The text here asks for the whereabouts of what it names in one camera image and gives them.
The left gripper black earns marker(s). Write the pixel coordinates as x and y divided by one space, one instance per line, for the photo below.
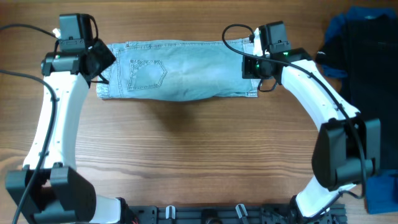
107 58

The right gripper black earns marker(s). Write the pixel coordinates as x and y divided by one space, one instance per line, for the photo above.
247 72

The light blue denim shorts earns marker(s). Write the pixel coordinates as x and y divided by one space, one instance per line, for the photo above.
177 70

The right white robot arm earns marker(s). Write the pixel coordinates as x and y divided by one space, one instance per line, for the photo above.
348 147

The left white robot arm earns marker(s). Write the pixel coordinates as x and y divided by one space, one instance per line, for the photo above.
48 188

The black folded garment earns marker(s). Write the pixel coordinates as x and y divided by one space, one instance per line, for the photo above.
367 93

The blue folded garment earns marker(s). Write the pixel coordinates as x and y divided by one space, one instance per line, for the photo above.
379 189

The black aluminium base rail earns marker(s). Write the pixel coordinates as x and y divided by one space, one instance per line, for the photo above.
265 214

